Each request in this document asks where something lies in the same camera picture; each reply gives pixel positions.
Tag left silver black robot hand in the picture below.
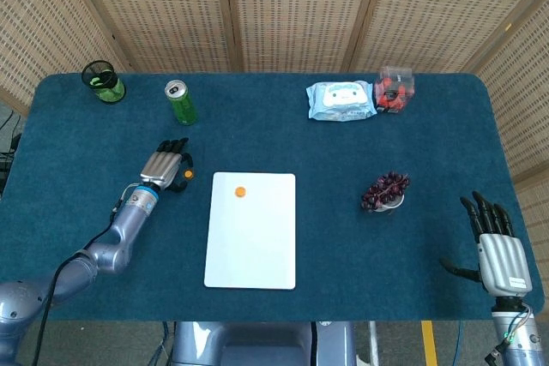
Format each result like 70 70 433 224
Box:
139 137 195 193

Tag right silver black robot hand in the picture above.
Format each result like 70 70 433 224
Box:
439 190 534 297

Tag white magnetic board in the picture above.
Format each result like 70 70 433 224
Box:
203 171 297 291

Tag green drink can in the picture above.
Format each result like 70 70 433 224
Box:
164 79 199 127

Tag black mesh pen holder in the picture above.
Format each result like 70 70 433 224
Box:
81 60 127 105

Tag dark red grape bunch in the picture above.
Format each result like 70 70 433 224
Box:
360 171 411 213

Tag white table leg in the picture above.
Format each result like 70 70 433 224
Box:
367 321 381 366

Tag teal table cloth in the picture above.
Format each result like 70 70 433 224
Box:
0 73 542 323

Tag blue wet wipes pack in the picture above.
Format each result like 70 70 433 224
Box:
305 80 378 121

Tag grey robot torso base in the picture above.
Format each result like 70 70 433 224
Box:
171 321 357 366

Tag clear box of red clips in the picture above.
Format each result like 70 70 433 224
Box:
373 65 416 116

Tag woven bamboo folding screen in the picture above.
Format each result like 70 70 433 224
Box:
0 0 549 264

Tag blue floor cable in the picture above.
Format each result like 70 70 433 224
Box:
455 321 468 366

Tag black floor cables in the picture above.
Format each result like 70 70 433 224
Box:
0 111 23 189

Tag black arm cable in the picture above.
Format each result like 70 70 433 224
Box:
30 222 113 366

